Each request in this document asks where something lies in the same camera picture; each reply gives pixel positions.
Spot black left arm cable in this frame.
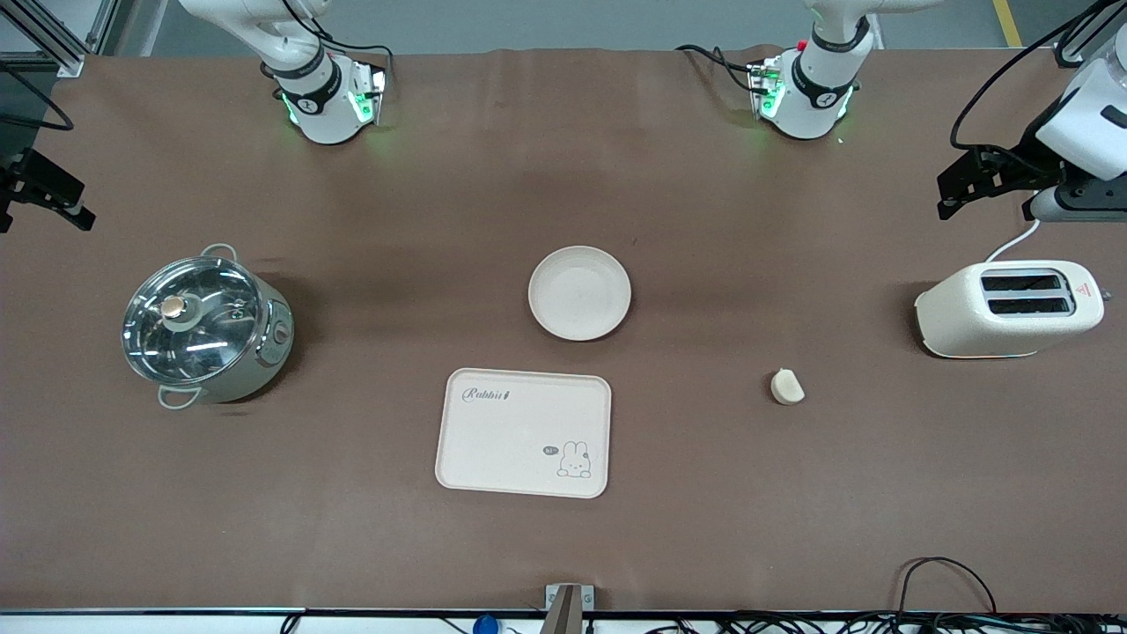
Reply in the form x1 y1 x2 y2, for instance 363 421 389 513
949 0 1127 151

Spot aluminium frame profile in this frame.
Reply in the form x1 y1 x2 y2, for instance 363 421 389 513
0 0 122 78

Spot black looped floor cable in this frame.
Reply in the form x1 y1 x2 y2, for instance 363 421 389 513
896 556 998 617

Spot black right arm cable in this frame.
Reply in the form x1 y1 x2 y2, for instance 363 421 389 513
0 60 75 132

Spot cream two-slot toaster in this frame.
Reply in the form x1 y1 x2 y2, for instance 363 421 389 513
914 261 1107 359

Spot cream rabbit print tray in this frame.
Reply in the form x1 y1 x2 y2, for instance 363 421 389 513
435 367 613 499

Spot black base cable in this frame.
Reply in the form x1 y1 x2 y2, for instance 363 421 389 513
304 18 394 71
675 44 760 91

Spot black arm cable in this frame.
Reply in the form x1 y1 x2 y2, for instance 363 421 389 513
0 60 75 132
949 0 1127 151

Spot white toaster power cord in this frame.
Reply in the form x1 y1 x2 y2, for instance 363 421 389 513
984 218 1042 264

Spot round cream plate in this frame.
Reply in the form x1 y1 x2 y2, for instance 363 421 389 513
528 246 632 342

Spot glass pot lid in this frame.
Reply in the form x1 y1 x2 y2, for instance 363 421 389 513
122 255 263 387

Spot grey metal camera bracket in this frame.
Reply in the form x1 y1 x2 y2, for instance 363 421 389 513
545 583 594 634

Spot steel pot with glass lid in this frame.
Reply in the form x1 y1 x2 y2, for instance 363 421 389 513
122 244 295 411

